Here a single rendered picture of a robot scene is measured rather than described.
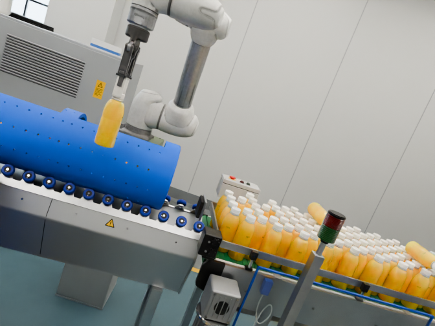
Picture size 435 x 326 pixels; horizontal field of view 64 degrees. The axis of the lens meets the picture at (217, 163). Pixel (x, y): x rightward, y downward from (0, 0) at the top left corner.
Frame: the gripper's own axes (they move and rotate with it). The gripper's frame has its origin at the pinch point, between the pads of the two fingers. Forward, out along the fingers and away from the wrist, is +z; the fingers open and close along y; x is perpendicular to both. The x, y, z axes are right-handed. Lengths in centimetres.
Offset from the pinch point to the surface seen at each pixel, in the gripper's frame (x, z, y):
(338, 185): 226, 40, -289
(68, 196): -8.2, 46.6, -9.5
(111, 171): 4.4, 30.9, -6.4
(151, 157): 16.5, 21.5, -9.9
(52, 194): -14, 47, -9
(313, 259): 81, 32, 12
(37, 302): -22, 138, -66
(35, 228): -16, 62, -8
